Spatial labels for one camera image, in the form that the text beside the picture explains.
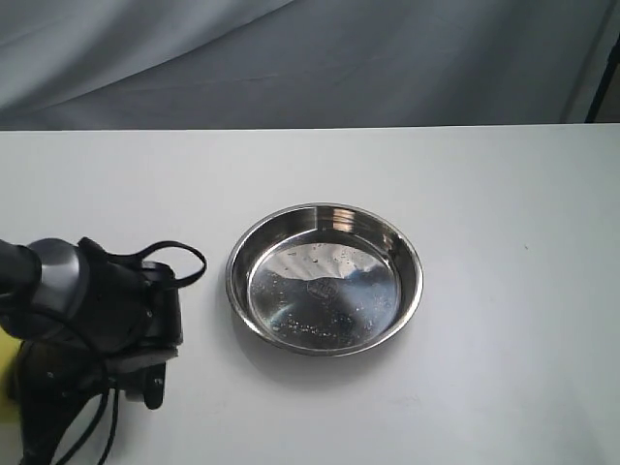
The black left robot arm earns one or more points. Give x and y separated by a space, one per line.
90 324

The grey backdrop cloth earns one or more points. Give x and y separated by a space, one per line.
128 65

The yellow sponge block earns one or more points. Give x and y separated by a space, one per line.
8 351

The round stainless steel dish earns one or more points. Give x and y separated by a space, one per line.
324 279

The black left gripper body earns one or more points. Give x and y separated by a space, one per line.
51 384

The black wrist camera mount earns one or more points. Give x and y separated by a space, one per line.
141 374

